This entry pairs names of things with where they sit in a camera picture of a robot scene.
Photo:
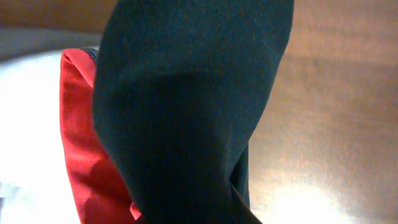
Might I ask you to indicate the grey folded garment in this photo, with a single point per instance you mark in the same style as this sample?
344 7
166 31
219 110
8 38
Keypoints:
17 42

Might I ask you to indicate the white folded shirt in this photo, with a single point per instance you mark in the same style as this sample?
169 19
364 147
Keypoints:
35 187

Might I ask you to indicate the black leggings with pink waistband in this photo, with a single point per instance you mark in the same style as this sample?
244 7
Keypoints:
156 123

